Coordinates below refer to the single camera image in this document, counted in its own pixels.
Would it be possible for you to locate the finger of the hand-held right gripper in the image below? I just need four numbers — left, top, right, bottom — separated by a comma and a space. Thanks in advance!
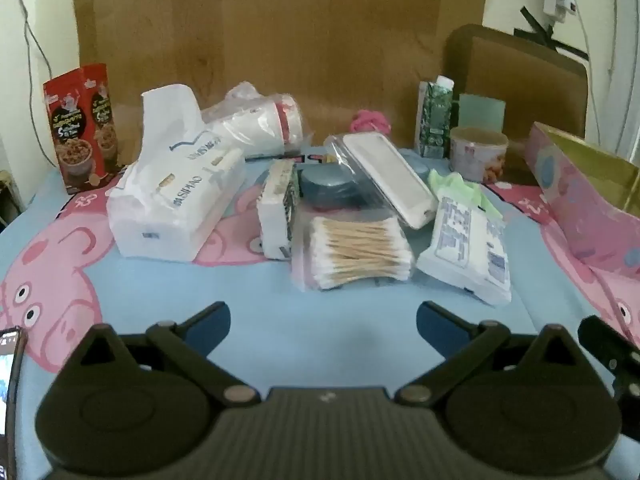
577, 315, 640, 379

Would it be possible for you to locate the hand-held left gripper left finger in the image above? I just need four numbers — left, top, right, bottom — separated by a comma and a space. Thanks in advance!
65, 301, 261, 408

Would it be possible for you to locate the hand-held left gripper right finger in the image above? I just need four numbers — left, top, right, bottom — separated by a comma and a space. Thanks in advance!
397, 301, 586, 408

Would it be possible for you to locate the white wet wipes pack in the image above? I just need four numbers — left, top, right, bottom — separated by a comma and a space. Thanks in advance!
416, 195, 514, 307

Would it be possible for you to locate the bag of cotton swabs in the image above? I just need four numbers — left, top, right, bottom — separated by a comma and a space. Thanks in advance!
291, 215, 417, 292

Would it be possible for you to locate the small green printed tissue pack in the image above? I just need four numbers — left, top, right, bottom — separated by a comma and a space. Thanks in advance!
256, 159, 302, 261

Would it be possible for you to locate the pink cardboard box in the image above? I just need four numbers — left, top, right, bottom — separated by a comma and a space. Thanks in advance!
524, 121, 640, 262

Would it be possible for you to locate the pink fluffy scrunchie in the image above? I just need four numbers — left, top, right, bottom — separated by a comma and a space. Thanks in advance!
349, 109, 392, 137

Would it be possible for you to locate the blue pig printed tablecloth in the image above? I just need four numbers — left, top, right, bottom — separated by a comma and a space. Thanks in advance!
0, 145, 640, 480

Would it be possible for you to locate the large white tissue pack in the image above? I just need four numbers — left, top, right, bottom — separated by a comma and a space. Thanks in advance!
107, 84, 249, 263

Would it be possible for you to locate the light green plastic bag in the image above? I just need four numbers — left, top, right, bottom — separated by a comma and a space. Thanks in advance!
428, 169, 503, 221

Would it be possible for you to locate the white case in clear bag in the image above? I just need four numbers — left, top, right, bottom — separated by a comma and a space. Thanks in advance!
324, 131, 441, 231

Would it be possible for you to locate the bagged stack of paper cups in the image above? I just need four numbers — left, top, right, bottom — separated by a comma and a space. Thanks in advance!
201, 81, 306, 159

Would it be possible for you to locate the black smartphone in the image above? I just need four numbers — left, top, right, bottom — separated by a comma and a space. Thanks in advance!
0, 326, 28, 480

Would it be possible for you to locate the green drink carton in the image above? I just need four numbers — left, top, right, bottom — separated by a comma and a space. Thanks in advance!
414, 76, 457, 159

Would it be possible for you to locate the pale green card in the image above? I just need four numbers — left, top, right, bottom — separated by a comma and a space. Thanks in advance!
457, 93, 507, 133

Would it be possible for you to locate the red snack box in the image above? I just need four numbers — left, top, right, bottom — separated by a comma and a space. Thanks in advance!
42, 63, 122, 196

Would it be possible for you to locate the brown chair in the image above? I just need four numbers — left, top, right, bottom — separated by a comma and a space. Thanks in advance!
444, 23, 589, 186

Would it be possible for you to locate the wooden board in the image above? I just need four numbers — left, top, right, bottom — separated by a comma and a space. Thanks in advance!
71, 0, 494, 171

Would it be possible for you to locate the white power cable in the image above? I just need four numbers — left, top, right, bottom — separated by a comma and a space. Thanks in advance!
570, 0, 618, 161

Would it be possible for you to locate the thin dark wall cable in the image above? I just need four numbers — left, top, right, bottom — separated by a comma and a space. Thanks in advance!
14, 0, 59, 166

